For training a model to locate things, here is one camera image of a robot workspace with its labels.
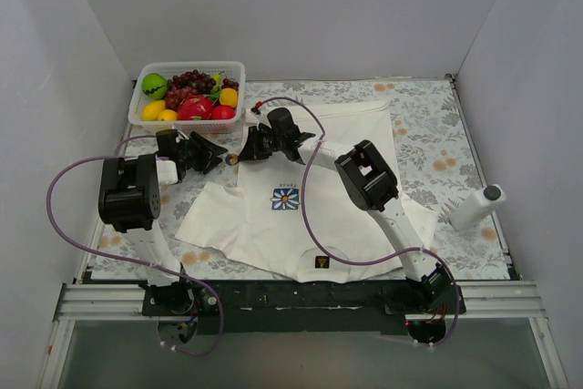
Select small dark brooch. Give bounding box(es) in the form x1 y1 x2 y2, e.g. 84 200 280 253
225 154 239 167

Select white printed t-shirt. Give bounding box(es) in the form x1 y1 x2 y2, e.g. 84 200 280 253
176 101 436 283

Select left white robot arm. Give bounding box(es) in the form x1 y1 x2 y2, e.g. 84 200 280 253
97 128 228 316

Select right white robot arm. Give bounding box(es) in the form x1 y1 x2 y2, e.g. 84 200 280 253
238 101 461 314

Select red toy apple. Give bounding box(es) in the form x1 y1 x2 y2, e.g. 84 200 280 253
210 105 236 120

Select red toy dragon fruit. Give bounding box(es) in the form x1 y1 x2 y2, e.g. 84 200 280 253
177 95 213 121

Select yellow toy mango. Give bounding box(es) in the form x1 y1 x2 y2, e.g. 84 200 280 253
157 109 178 122

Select orange toy fruit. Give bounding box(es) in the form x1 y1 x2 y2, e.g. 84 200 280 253
219 87 239 108

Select yellow toy lemon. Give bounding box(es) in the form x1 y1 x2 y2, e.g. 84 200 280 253
141 99 166 121

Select dark red toy grapes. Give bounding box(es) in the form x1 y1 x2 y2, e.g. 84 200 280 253
164 69 240 111

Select white plastic fruit basket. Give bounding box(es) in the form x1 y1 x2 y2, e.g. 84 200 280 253
128 61 246 134

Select green toy fruit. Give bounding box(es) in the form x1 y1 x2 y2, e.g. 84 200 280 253
141 73 168 100

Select floral patterned table mat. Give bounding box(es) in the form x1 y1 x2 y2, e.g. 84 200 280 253
84 78 511 282

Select white bottle grey cap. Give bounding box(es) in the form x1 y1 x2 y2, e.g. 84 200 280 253
450 184 506 231

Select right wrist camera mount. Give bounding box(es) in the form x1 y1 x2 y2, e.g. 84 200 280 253
245 106 271 129

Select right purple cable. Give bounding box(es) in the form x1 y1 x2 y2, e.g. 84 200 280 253
252 96 461 347

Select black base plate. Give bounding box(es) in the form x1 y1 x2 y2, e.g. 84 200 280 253
141 280 465 335

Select aluminium frame rail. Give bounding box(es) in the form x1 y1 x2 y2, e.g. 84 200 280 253
53 281 547 322

